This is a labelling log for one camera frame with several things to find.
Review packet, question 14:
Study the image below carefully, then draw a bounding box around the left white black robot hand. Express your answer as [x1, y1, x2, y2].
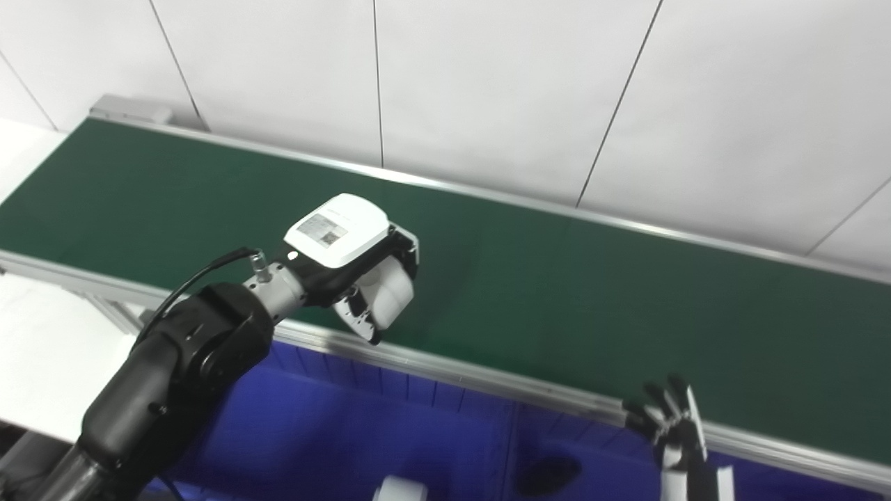
[282, 193, 420, 345]

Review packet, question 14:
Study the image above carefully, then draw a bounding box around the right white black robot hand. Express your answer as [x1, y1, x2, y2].
[622, 376, 735, 501]

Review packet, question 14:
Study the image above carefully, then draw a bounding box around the white cylindrical plastic part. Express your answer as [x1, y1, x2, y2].
[361, 260, 416, 329]
[372, 475, 429, 501]

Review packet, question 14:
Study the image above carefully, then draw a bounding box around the blue plastic bin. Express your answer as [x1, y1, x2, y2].
[501, 404, 891, 501]
[139, 337, 519, 501]

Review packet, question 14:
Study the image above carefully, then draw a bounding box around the black oval flange part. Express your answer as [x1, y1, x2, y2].
[519, 456, 582, 498]

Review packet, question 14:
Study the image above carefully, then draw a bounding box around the green conveyor belt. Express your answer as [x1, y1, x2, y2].
[0, 118, 891, 467]
[0, 104, 891, 495]

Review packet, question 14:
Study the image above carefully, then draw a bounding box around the aluminium conveyor support leg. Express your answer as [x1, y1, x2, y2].
[84, 292, 154, 335]

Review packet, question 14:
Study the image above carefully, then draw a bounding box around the grey conveyor end box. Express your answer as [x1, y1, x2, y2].
[89, 95, 175, 127]

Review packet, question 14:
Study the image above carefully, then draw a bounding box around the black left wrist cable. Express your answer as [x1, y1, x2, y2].
[132, 247, 262, 349]

